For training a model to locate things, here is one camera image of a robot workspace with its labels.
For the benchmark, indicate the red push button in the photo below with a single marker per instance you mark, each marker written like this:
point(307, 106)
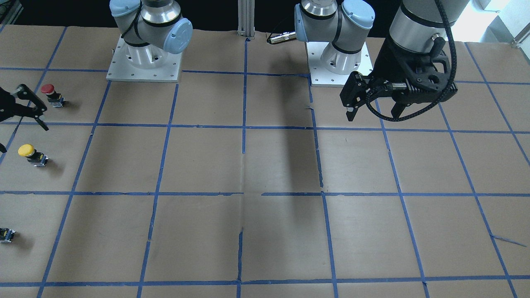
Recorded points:
point(54, 98)

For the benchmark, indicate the silver cable connector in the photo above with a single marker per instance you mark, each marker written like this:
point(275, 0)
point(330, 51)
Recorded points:
point(281, 38)

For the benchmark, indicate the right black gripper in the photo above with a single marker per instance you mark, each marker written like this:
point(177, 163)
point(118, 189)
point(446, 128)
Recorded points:
point(9, 103)

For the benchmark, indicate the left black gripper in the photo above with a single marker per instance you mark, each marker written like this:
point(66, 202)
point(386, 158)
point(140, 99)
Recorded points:
point(386, 62)

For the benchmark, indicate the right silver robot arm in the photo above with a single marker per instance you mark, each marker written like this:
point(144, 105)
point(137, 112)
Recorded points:
point(151, 30)

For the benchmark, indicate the yellow push button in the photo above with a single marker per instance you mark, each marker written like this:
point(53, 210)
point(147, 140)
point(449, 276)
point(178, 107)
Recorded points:
point(34, 157)

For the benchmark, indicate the aluminium profile post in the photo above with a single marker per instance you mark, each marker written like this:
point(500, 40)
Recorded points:
point(246, 9)

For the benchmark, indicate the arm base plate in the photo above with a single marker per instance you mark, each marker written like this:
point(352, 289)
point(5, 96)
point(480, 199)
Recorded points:
point(143, 64)
point(331, 68)

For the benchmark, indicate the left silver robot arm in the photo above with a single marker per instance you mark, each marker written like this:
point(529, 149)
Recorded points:
point(415, 25)

